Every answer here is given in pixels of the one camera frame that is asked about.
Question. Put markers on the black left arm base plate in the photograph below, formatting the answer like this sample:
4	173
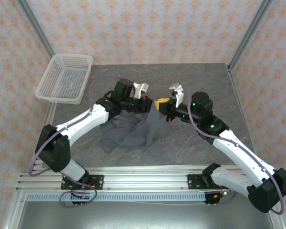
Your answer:
97	181

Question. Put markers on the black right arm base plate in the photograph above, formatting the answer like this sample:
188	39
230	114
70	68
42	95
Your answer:
193	181

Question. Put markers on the aluminium frame post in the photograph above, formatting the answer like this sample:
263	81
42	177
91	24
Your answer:
35	26
250	31

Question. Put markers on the white perforated plastic basket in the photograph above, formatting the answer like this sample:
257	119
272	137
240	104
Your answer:
64	78

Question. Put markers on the grey metal sheet panel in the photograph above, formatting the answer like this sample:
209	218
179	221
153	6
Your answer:
145	214

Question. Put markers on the aluminium frame bar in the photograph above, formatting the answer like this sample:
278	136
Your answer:
278	223
13	214

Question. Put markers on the grey t-shirt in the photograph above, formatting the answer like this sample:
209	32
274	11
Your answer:
138	133

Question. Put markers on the aluminium mounting rail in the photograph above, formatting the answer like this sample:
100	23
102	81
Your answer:
145	179

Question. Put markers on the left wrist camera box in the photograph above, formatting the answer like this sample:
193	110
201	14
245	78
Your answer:
140	88

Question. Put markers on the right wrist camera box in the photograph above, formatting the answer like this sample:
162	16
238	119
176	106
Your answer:
177	90

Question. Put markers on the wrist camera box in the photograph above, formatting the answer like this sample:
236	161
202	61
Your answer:
140	88
177	90

